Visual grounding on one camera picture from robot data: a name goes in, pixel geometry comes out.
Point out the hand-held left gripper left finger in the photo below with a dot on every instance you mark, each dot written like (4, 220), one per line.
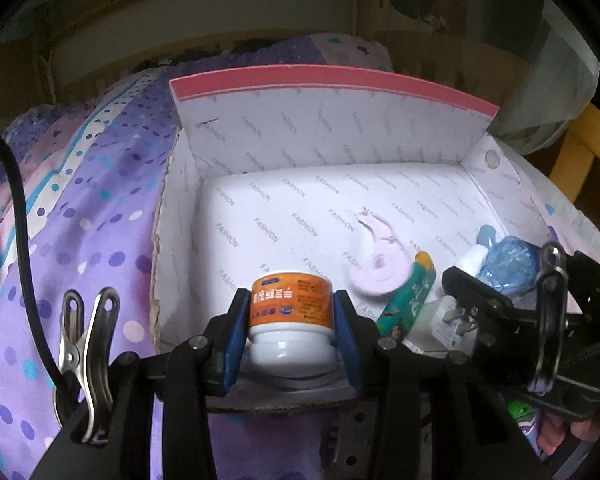
(235, 340)

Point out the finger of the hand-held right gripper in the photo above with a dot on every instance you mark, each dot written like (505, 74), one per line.
(475, 287)
(500, 350)

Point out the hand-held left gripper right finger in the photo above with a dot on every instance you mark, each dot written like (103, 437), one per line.
(347, 340)

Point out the white plug adapter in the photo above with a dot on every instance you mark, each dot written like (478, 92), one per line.
(442, 327)

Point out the white jar with orange label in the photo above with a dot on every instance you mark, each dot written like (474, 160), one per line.
(290, 310)

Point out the teal floral tube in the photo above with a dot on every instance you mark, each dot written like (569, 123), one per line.
(405, 300)

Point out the white round suction hook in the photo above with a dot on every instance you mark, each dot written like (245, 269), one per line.
(380, 275)

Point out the pink cardboard box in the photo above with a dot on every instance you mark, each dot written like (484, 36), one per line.
(330, 200)

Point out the person's right hand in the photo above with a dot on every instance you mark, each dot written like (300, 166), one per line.
(555, 442)

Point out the yellow wooden chair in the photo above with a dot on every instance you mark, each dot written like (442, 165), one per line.
(585, 135)

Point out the purple dotted bed sheet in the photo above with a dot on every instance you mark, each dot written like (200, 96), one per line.
(90, 200)

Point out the clear plastic bag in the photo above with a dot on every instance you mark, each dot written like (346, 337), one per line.
(555, 85)

